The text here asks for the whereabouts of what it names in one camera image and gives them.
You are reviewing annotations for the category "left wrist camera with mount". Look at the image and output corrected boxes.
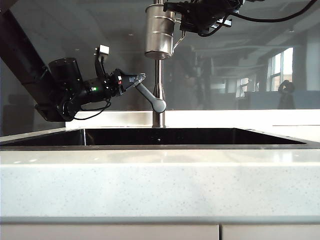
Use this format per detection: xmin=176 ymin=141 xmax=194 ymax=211
xmin=93 ymin=44 xmax=111 ymax=79

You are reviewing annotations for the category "grey faucet lever handle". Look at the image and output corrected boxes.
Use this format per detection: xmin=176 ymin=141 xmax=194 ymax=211
xmin=134 ymin=81 xmax=167 ymax=114

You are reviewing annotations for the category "narrow grey cabinet front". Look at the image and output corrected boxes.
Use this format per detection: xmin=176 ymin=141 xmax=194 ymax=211
xmin=221 ymin=224 xmax=320 ymax=240

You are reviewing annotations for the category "ribbed steel mug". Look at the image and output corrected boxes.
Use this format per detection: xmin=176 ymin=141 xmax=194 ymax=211
xmin=144 ymin=3 xmax=186 ymax=60

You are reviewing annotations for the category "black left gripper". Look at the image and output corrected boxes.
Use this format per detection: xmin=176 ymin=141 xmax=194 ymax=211
xmin=84 ymin=68 xmax=147 ymax=102

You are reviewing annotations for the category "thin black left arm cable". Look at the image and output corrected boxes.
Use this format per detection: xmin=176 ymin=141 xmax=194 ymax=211
xmin=74 ymin=98 xmax=113 ymax=121

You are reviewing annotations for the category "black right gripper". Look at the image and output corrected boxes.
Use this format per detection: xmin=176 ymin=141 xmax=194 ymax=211
xmin=163 ymin=0 xmax=245 ymax=37

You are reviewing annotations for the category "white counter upstand ledge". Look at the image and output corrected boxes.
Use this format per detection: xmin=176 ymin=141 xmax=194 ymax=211
xmin=64 ymin=109 xmax=320 ymax=129

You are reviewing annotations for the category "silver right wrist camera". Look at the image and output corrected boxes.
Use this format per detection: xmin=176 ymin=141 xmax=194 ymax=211
xmin=216 ymin=18 xmax=233 ymax=28

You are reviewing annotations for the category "thin black right gripper cable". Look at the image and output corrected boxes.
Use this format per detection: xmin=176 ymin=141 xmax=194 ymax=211
xmin=197 ymin=14 xmax=227 ymax=38

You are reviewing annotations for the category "wide grey cabinet front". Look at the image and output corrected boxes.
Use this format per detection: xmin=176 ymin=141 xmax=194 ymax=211
xmin=0 ymin=224 xmax=220 ymax=240

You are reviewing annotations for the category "black sink basin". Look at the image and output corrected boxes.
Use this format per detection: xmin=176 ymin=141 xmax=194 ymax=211
xmin=0 ymin=127 xmax=320 ymax=152

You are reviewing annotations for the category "steel faucet pipe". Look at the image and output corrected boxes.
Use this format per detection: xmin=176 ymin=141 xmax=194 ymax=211
xmin=151 ymin=0 xmax=168 ymax=129

